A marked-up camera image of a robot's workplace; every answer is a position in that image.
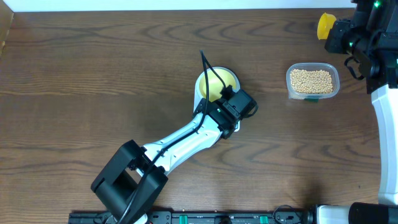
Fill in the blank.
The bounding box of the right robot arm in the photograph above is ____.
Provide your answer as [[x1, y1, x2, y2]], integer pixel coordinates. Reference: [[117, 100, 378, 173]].
[[303, 0, 397, 224]]

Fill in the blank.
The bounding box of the green tape label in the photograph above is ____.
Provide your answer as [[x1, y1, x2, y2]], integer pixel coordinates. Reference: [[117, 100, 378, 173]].
[[304, 98, 319, 103]]

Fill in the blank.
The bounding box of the white digital kitchen scale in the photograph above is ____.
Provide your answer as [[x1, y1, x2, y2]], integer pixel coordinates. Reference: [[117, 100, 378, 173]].
[[193, 66, 242, 133]]

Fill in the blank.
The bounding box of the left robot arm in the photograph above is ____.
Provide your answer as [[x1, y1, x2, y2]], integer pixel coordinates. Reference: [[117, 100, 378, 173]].
[[91, 86, 258, 223]]

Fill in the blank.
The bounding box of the yellow measuring scoop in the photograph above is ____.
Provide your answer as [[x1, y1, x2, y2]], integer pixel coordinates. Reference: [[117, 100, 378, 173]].
[[317, 13, 336, 40]]

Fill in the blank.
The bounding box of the soybeans pile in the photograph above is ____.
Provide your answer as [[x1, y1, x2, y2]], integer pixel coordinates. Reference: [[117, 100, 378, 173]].
[[290, 69, 333, 94]]

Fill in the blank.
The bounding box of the yellow plastic bowl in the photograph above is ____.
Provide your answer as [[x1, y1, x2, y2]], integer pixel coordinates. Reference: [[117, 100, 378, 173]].
[[198, 67, 238, 103]]

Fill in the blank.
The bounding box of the clear plastic container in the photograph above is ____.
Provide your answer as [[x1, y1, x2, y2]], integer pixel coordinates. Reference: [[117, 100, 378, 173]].
[[286, 63, 340, 100]]

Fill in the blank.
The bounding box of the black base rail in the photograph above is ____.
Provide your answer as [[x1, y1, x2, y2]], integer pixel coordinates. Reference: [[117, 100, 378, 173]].
[[68, 210, 316, 224]]

